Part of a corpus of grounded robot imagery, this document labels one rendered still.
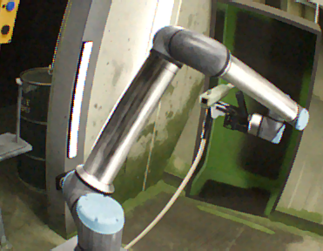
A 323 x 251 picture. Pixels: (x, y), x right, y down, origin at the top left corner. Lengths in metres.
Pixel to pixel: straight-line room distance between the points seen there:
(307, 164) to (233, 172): 0.89
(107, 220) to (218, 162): 1.48
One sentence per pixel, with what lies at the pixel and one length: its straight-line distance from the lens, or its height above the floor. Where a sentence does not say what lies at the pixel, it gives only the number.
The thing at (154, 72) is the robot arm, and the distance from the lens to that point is 1.12.
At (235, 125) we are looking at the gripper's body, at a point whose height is 1.07.
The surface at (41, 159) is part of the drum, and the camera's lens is 2.67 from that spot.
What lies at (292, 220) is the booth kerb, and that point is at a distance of 2.96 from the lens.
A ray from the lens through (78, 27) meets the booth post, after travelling 1.80.
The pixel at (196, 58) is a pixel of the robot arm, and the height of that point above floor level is 1.36.
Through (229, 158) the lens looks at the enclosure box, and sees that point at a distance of 2.38.
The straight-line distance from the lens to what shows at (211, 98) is 1.47.
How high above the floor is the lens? 1.50
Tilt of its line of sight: 19 degrees down
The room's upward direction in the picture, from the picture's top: 11 degrees clockwise
